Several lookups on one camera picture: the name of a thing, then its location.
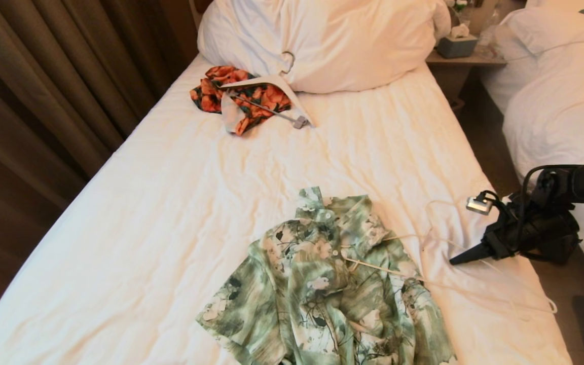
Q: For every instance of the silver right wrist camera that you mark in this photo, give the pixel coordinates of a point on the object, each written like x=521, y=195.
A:
x=478, y=205

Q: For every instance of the white pillow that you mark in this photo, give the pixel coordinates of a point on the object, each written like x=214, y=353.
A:
x=348, y=40
x=550, y=28

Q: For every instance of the orange floral garment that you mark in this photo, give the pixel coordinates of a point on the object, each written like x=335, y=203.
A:
x=211, y=97

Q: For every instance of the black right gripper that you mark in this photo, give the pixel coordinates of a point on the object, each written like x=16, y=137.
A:
x=506, y=243

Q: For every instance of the brown wooden headboard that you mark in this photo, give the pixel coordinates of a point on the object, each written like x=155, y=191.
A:
x=207, y=5

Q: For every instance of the grey tissue box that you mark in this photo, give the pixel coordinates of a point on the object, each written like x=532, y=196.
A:
x=457, y=46

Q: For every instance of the white hanger with metal bar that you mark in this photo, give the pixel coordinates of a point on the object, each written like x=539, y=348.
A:
x=271, y=80

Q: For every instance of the white duvet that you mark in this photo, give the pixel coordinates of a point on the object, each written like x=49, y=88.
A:
x=566, y=116

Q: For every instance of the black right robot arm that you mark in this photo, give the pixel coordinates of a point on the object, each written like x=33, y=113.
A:
x=571, y=182

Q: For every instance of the wooden nightstand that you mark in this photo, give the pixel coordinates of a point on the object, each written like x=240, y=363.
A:
x=449, y=76

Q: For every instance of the clear plastic bottle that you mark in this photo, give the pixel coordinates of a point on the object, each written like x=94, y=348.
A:
x=489, y=31

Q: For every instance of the brown curtain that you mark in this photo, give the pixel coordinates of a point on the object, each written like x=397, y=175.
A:
x=43, y=76

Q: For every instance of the small potted plant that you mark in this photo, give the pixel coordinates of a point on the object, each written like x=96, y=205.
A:
x=457, y=6

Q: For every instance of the green floral print shirt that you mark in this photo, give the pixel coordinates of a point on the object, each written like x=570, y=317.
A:
x=297, y=294

